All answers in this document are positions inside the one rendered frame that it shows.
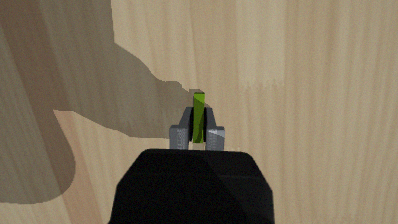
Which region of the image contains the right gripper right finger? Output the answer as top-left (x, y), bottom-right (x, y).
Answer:
top-left (203, 107), bottom-right (225, 151)

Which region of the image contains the lime green rod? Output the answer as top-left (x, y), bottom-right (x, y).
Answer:
top-left (193, 92), bottom-right (205, 143)

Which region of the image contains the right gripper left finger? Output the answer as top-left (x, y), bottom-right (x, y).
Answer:
top-left (169, 107), bottom-right (194, 150)

